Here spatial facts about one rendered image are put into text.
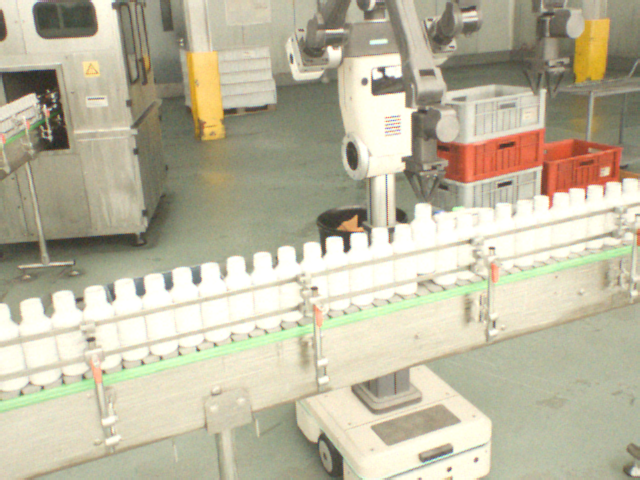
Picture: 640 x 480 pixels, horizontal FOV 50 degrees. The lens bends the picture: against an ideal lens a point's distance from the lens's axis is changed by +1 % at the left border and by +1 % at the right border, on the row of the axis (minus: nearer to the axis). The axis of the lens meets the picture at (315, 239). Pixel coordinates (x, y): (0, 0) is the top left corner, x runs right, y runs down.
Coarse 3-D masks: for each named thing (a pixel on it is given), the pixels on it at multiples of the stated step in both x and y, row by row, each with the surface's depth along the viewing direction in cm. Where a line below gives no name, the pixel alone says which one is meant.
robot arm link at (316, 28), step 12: (336, 0) 181; (348, 0) 181; (324, 12) 188; (336, 12) 184; (312, 24) 192; (324, 24) 188; (336, 24) 189; (348, 24) 191; (312, 36) 193; (324, 36) 191; (348, 36) 194
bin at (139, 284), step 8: (200, 264) 204; (168, 272) 201; (192, 272) 204; (200, 272) 205; (136, 280) 198; (168, 280) 202; (192, 280) 205; (200, 280) 206; (112, 288) 195; (136, 288) 198; (144, 288) 199; (168, 288) 202; (112, 296) 196; (256, 424) 167; (256, 432) 167; (176, 456) 160
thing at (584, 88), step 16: (592, 80) 589; (608, 80) 595; (624, 80) 600; (592, 96) 540; (624, 96) 624; (592, 112) 545; (624, 112) 628; (624, 128) 633; (624, 144) 635; (624, 160) 580
